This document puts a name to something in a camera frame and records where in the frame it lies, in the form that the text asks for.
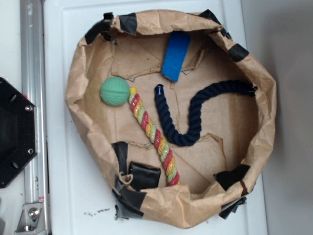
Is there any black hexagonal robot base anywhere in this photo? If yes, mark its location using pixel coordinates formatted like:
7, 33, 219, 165
0, 78, 37, 188

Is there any brown paper bag bin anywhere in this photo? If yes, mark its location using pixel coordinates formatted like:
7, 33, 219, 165
66, 10, 277, 229

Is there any green dimpled ball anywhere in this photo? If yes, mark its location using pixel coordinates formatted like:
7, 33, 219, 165
100, 77, 130, 106

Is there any black rectangular pad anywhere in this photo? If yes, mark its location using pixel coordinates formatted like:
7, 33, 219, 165
129, 162, 161, 191

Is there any blue sponge block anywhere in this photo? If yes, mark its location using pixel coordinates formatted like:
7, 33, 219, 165
161, 31, 191, 82

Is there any red yellow green rope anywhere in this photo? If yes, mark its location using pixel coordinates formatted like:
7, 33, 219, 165
127, 87, 182, 187

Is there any dark blue twisted rope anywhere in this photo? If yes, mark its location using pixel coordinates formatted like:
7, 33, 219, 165
154, 79, 258, 147

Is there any aluminium extrusion rail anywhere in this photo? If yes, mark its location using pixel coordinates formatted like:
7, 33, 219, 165
20, 0, 52, 235

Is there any metal corner bracket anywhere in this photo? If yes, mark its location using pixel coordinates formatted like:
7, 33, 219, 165
14, 202, 44, 235

